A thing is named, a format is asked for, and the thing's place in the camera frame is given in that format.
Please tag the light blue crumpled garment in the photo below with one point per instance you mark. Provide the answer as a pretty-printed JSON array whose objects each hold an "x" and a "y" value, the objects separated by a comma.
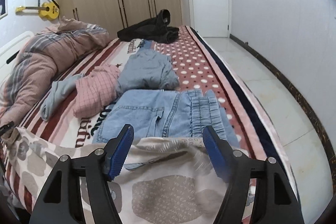
[{"x": 58, "y": 93}]

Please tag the pink checked garment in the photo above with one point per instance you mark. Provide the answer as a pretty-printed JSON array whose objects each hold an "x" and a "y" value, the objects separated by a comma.
[{"x": 95, "y": 91}]

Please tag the striped fleece bed blanket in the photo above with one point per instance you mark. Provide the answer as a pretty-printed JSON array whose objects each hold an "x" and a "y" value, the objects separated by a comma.
[{"x": 196, "y": 69}]

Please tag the framed photo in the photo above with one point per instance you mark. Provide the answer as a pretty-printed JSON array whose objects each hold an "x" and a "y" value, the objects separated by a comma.
[{"x": 3, "y": 8}]

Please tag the cream bear print pants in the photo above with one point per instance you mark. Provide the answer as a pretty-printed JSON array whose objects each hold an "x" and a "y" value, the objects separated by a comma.
[{"x": 164, "y": 180}]

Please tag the black jacket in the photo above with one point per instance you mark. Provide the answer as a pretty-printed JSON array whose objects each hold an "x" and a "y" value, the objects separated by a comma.
[{"x": 156, "y": 29}]

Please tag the white headboard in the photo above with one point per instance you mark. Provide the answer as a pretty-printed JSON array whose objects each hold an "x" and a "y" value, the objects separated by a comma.
[{"x": 10, "y": 51}]

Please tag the yellow ukulele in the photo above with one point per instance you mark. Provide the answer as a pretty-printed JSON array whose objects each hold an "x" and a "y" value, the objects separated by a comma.
[{"x": 49, "y": 10}]

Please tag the pink grey striped duvet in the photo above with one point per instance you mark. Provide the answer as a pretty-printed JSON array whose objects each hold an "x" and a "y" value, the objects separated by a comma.
[{"x": 43, "y": 57}]

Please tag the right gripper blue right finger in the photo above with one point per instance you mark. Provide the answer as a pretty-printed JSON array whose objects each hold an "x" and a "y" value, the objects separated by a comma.
[{"x": 274, "y": 200}]

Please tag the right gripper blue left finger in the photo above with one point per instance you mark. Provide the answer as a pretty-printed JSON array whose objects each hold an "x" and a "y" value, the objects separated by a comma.
[{"x": 60, "y": 198}]

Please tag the light blue denim jeans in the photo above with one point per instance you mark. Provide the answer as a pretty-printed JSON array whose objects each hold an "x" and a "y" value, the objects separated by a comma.
[{"x": 166, "y": 114}]

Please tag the grey blue denim garment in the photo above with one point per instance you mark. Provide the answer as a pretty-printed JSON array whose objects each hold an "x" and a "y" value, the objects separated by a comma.
[{"x": 147, "y": 69}]

